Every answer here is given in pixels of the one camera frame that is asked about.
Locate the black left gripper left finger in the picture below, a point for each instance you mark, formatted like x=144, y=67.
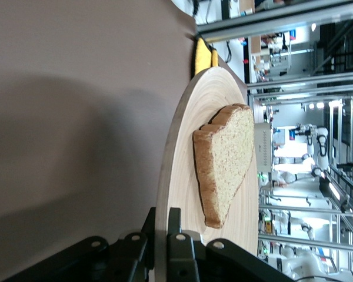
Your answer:
x=91, y=258

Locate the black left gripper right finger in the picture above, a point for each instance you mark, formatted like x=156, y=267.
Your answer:
x=188, y=258

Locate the round wooden plate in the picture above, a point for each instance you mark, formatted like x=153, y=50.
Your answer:
x=188, y=147

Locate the brown bread slice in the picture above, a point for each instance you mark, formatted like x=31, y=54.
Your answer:
x=229, y=152

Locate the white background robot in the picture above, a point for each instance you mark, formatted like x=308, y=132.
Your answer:
x=319, y=149

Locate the aluminium frame beam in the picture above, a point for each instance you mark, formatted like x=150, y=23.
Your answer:
x=282, y=23

